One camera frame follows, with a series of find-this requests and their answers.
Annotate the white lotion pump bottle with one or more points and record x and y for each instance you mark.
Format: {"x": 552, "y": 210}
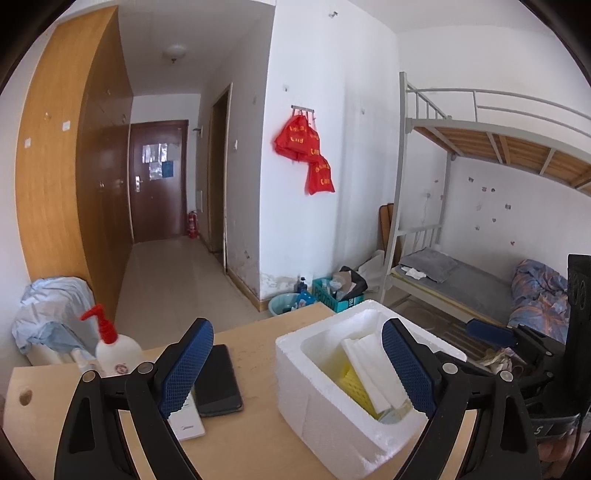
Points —
{"x": 116, "y": 354}

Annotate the ceiling lamp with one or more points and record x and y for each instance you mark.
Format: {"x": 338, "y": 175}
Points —
{"x": 174, "y": 53}

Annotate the white tissue cloth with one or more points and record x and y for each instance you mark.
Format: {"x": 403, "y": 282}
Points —
{"x": 377, "y": 375}

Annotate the metal bunk bed frame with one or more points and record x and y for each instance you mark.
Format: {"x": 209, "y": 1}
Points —
{"x": 484, "y": 178}

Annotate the yellow foam fruit net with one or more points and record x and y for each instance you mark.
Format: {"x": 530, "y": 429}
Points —
{"x": 351, "y": 384}

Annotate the white remote control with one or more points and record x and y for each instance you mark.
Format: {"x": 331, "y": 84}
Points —
{"x": 185, "y": 422}

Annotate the teal plastic basket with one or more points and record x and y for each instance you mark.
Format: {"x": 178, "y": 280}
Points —
{"x": 323, "y": 293}

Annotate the wooden wardrobe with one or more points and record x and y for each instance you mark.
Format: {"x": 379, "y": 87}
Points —
{"x": 71, "y": 161}

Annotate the white styrofoam box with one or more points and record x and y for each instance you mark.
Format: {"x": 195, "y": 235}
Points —
{"x": 315, "y": 385}

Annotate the blue spray bottle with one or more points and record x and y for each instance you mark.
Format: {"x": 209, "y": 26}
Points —
{"x": 84, "y": 361}

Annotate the red hanging cloth bags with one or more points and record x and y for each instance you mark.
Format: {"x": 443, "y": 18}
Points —
{"x": 299, "y": 141}

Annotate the light blue wash basin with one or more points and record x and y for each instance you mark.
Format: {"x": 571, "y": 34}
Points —
{"x": 287, "y": 302}

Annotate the dark brown entrance door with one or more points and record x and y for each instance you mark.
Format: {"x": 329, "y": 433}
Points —
{"x": 157, "y": 179}

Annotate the red fire extinguisher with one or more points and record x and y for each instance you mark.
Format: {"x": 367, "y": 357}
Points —
{"x": 192, "y": 225}

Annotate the black smartphone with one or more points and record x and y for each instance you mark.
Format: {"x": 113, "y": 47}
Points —
{"x": 216, "y": 391}

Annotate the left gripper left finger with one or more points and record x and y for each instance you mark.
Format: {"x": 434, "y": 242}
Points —
{"x": 93, "y": 443}

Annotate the light blue bedding bundle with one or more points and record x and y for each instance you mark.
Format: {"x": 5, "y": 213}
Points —
{"x": 49, "y": 315}

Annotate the blue patterned quilt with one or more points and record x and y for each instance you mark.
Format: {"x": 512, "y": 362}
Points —
{"x": 540, "y": 300}

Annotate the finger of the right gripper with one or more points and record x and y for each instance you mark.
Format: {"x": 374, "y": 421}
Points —
{"x": 495, "y": 335}

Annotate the grey towel on bed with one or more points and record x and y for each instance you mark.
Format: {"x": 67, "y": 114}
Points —
{"x": 436, "y": 265}

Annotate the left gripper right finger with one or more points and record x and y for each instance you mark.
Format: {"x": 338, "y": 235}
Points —
{"x": 502, "y": 444}

